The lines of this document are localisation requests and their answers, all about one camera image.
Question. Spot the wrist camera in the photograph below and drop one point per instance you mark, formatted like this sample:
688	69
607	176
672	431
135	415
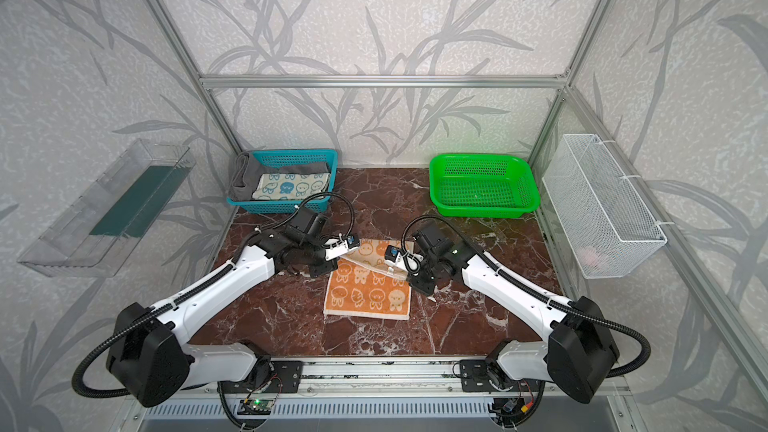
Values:
340	246
402	259

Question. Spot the teal plastic basket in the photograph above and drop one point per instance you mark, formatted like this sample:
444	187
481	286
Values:
277	158

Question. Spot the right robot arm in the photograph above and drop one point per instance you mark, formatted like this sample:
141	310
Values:
578	348

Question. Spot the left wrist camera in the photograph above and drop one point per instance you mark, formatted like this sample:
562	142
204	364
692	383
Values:
340	246

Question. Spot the blue patterned towel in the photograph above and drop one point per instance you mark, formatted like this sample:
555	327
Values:
275	187

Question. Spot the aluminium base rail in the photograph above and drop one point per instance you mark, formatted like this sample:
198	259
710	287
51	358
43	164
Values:
384	378

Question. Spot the grey terry towel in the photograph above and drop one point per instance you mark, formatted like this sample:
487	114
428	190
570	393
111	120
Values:
248	170

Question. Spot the right circuit board with wires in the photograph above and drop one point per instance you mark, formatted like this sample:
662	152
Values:
510	411

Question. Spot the white wire mesh basket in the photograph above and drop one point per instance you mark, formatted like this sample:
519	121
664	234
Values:
598	205

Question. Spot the green plastic basket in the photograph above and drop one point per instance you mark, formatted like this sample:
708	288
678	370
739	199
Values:
482	186

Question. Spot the pink object in wire basket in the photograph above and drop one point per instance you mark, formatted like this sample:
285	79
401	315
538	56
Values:
593	258

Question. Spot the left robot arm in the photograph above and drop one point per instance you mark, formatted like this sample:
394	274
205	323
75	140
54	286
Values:
149	355

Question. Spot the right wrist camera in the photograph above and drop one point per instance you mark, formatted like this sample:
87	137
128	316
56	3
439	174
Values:
402	259

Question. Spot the left green circuit board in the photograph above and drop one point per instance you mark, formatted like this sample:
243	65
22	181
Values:
255	407

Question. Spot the orange patterned towel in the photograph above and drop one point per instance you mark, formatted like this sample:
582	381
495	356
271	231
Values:
364	285

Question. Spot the clear acrylic wall shelf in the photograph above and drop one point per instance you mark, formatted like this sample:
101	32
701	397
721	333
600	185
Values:
95	235

